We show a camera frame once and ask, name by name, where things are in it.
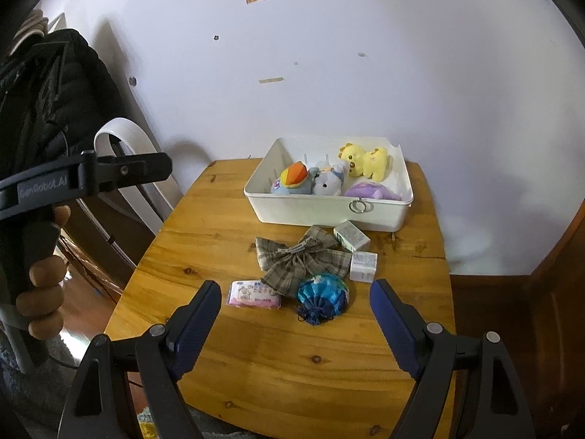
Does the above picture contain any pink wet wipes pack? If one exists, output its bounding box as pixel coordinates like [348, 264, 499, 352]
[226, 281, 280, 309]

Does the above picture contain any white text-printed box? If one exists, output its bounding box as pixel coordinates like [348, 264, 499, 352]
[349, 251, 378, 284]

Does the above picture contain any blue floral drawstring pouch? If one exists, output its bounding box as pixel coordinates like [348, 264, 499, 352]
[297, 273, 349, 326]

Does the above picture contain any white green small carton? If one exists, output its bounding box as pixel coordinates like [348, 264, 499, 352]
[333, 221, 371, 253]

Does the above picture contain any grey plaid fabric bow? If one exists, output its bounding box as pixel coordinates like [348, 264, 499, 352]
[255, 226, 352, 298]

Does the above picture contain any purple bunny plush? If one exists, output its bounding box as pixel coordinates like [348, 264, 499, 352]
[344, 183, 401, 201]

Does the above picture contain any white bear plush blue sweater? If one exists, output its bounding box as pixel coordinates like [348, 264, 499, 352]
[312, 160, 349, 196]

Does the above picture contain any yellow chick plush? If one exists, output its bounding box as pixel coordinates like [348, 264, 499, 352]
[338, 143, 393, 183]

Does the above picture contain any blue rainbow pony plush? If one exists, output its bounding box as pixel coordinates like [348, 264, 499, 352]
[270, 162, 316, 195]

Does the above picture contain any person's left hand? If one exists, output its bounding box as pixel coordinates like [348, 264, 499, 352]
[15, 204, 72, 341]

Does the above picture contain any black hanging jacket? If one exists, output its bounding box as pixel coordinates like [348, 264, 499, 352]
[1, 29, 127, 179]

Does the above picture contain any brown wooden door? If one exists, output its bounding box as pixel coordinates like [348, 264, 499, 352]
[450, 210, 584, 438]

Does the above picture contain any white plastic storage bin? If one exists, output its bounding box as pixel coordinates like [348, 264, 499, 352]
[244, 135, 414, 232]

